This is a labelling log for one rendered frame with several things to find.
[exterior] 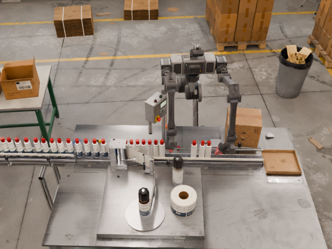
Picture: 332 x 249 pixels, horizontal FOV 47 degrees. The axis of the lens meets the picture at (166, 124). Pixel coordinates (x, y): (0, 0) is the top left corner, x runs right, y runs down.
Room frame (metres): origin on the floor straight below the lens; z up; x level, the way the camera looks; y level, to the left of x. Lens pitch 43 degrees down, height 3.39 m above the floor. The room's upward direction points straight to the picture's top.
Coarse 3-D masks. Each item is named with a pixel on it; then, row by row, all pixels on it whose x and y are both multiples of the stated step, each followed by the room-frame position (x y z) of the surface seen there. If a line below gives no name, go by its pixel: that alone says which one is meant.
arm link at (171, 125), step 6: (168, 90) 2.35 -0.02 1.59; (174, 90) 2.35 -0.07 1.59; (168, 96) 2.32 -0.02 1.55; (168, 102) 2.30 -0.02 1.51; (168, 108) 2.29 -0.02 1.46; (168, 114) 2.27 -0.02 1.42; (168, 120) 2.25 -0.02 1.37; (168, 126) 2.23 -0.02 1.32; (174, 126) 2.23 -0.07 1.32; (168, 132) 2.21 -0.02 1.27; (174, 132) 2.21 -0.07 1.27
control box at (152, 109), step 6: (156, 96) 2.42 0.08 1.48; (162, 96) 2.42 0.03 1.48; (150, 102) 2.34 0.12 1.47; (150, 108) 2.32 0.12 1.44; (156, 108) 2.31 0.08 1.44; (150, 114) 2.32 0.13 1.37; (156, 114) 2.31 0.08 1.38; (162, 114) 2.38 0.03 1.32; (150, 120) 2.32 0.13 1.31; (156, 120) 2.31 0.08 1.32
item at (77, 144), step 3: (78, 138) 2.33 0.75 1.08; (75, 141) 2.31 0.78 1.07; (78, 141) 2.31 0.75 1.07; (75, 144) 2.30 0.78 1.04; (78, 144) 2.30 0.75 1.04; (78, 147) 2.30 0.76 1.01; (81, 147) 2.32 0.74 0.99; (78, 150) 2.30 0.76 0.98; (81, 150) 2.31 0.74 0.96; (78, 153) 2.30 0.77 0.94; (81, 153) 2.30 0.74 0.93; (78, 156) 2.30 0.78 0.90; (81, 156) 2.30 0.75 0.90
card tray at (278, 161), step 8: (264, 152) 2.41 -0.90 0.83; (272, 152) 2.41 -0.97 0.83; (280, 152) 2.41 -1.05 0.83; (288, 152) 2.40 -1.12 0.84; (264, 160) 2.31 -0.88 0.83; (272, 160) 2.31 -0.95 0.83; (280, 160) 2.31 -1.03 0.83; (288, 160) 2.31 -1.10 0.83; (296, 160) 2.30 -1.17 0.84; (272, 168) 2.21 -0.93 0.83; (280, 168) 2.21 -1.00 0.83; (288, 168) 2.21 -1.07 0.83; (296, 168) 2.21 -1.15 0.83
